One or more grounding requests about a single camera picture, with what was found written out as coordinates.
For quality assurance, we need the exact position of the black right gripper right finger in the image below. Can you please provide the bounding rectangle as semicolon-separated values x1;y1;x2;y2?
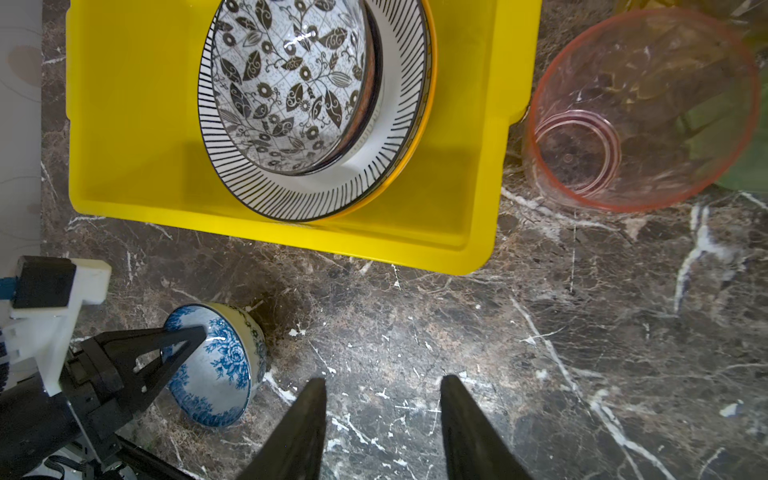
440;375;531;480

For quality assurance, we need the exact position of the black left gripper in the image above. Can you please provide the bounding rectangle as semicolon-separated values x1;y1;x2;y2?
1;326;207;479

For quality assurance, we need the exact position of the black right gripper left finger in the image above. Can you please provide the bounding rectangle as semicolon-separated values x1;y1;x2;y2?
236;378;327;480

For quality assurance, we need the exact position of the white black-striped-rim plate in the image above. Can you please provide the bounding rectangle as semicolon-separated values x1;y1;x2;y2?
197;1;436;222

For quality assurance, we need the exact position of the black leaf-pattern bowl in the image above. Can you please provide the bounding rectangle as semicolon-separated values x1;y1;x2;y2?
212;0;367;176

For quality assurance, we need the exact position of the yellow plastic bin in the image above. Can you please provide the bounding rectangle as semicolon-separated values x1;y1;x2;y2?
66;1;542;275

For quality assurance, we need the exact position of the pink translucent cup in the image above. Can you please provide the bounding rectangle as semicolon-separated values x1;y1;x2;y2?
523;8;761;213

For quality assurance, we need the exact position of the orange patterned bowl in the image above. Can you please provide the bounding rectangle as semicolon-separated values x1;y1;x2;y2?
311;1;384;173

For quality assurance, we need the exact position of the green translucent cup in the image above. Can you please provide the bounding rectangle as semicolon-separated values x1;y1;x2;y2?
675;72;767;194

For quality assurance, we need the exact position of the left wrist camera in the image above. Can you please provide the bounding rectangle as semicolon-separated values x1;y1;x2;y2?
1;256;112;397

